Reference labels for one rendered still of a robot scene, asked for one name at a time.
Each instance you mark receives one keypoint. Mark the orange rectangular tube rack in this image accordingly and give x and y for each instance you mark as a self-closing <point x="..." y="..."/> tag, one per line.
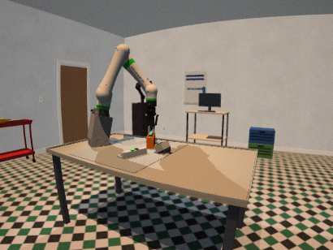
<point x="150" y="141"/>

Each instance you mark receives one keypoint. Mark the white button panel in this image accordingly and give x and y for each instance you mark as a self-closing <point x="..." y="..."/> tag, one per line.
<point x="163" y="147"/>

